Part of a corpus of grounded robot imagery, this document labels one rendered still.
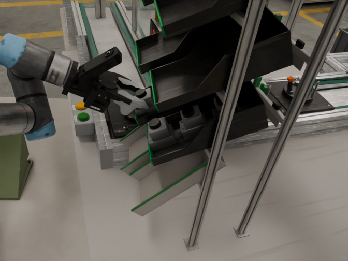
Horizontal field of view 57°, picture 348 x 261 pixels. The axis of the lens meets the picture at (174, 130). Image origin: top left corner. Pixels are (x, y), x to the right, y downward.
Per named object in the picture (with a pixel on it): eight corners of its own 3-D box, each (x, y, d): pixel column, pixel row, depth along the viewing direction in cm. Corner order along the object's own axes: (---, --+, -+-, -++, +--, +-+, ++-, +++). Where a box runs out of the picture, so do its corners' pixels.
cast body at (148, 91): (139, 119, 87) (128, 100, 83) (139, 110, 91) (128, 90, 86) (168, 110, 86) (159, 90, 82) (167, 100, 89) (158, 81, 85)
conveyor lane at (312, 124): (113, 167, 117) (113, 147, 111) (100, 112, 141) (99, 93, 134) (370, 126, 154) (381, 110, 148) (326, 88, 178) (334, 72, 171)
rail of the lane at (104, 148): (101, 170, 116) (99, 148, 109) (77, 52, 178) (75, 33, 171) (116, 167, 118) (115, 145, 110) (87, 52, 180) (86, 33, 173)
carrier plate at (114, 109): (114, 140, 115) (114, 135, 114) (104, 101, 132) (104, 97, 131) (177, 131, 123) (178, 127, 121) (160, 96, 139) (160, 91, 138)
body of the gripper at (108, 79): (106, 97, 89) (63, 80, 84) (120, 73, 84) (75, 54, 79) (105, 115, 83) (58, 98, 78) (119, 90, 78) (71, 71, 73)
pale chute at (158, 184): (142, 217, 88) (130, 211, 85) (139, 180, 98) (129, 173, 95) (226, 165, 79) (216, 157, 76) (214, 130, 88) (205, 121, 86)
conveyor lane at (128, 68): (115, 157, 121) (115, 138, 115) (88, 52, 180) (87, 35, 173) (186, 147, 130) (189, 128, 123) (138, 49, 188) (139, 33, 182)
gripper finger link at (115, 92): (131, 99, 84) (101, 83, 81) (134, 94, 83) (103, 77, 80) (128, 109, 80) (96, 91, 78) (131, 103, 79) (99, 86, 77)
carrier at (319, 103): (288, 117, 138) (299, 92, 130) (260, 86, 154) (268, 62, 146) (333, 111, 145) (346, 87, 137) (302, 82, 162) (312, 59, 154)
